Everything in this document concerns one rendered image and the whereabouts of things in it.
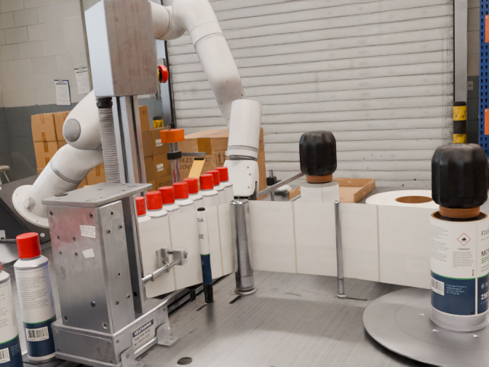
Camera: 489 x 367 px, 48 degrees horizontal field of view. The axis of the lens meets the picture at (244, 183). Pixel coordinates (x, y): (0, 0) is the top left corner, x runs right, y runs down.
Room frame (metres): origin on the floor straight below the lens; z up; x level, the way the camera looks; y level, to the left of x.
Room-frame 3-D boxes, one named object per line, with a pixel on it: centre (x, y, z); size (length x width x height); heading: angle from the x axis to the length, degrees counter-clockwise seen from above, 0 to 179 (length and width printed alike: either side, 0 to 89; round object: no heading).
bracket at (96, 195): (0.85, 0.23, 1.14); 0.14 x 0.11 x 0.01; 152
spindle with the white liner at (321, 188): (1.21, -0.17, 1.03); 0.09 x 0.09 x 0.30
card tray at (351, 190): (2.15, -0.35, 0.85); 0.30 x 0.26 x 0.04; 152
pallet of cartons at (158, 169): (5.49, 1.35, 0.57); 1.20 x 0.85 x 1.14; 158
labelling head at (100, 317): (0.85, 0.23, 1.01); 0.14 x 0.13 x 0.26; 152
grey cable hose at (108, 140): (1.17, 0.28, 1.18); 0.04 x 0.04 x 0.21
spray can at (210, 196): (1.30, 0.09, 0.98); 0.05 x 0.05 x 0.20
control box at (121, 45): (1.22, 0.24, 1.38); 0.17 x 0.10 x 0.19; 27
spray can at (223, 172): (1.40, 0.06, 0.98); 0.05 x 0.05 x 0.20
